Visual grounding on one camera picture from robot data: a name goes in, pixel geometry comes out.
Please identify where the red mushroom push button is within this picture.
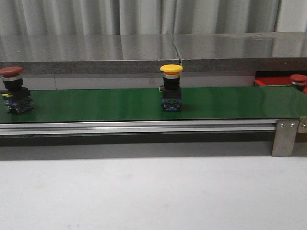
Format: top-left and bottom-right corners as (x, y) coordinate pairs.
(0, 66), (34, 114)
(290, 74), (307, 92)

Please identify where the green conveyor belt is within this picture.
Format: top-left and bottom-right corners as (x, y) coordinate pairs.
(0, 86), (307, 123)

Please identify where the grey stone shelf slab left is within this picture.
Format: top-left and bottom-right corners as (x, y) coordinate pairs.
(0, 35), (180, 74)

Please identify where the grey stone shelf slab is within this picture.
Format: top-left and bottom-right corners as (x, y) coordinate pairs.
(0, 35), (180, 74)
(173, 32), (307, 72)

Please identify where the red plastic tray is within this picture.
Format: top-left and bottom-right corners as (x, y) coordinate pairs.
(254, 70), (307, 94)

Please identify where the grey stone shelf slab right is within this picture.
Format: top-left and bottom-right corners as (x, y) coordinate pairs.
(173, 32), (307, 72)

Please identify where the grey curtain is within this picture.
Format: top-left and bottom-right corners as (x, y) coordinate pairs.
(0, 0), (307, 35)

